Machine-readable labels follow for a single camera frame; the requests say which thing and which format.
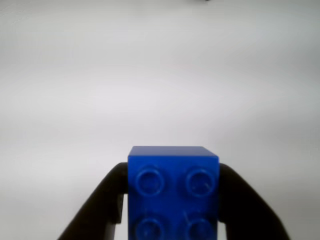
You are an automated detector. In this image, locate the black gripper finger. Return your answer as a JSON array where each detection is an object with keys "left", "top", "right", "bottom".
[
  {"left": 56, "top": 162, "right": 130, "bottom": 240},
  {"left": 218, "top": 162, "right": 292, "bottom": 240}
]

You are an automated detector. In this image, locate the blue lego brick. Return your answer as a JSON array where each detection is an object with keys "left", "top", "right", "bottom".
[{"left": 127, "top": 145, "right": 220, "bottom": 240}]

